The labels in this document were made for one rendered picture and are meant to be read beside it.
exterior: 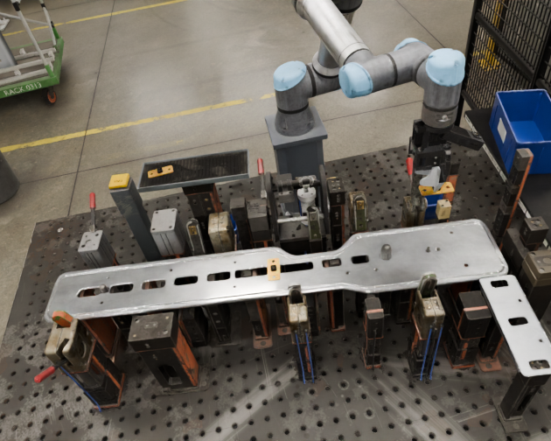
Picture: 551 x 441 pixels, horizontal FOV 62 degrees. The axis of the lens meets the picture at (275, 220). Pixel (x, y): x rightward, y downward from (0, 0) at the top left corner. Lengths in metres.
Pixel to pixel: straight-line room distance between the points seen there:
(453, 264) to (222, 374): 0.80
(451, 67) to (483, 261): 0.64
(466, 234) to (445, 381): 0.45
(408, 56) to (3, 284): 2.83
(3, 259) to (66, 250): 1.35
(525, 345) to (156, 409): 1.08
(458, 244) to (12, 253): 2.84
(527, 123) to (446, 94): 0.93
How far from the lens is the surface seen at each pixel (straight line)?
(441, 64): 1.03
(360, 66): 1.06
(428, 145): 1.15
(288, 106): 1.67
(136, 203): 1.65
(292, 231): 1.55
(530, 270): 1.43
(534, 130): 1.92
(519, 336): 1.33
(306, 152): 1.75
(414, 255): 1.43
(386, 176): 2.15
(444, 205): 1.50
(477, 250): 1.48
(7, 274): 3.40
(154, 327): 1.35
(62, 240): 2.26
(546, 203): 1.63
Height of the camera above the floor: 2.09
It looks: 45 degrees down
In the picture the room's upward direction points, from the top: 10 degrees counter-clockwise
